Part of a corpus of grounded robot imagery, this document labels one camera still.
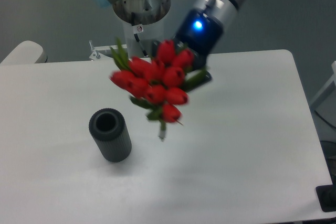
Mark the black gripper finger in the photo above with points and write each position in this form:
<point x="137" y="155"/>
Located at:
<point x="207" y="77"/>
<point x="200" y="59"/>

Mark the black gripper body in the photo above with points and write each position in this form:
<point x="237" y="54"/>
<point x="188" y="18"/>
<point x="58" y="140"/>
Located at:
<point x="200" y="31"/>

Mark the red tulip bouquet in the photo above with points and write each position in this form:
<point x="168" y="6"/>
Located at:
<point x="159" y="85"/>

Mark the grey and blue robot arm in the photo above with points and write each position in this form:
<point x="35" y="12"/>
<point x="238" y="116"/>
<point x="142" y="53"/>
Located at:
<point x="223" y="10"/>

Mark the dark grey ribbed vase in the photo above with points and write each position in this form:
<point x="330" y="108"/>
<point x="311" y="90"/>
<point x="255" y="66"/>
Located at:
<point x="109" y="131"/>

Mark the black table-edge clamp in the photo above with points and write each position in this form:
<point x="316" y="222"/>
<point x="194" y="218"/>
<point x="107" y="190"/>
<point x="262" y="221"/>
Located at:
<point x="326" y="197"/>

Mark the white chair armrest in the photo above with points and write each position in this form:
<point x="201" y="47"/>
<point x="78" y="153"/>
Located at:
<point x="27" y="52"/>

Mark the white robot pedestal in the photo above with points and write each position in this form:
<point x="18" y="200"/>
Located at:
<point x="142" y="20"/>

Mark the white furniture frame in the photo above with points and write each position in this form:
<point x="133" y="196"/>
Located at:
<point x="324" y="91"/>

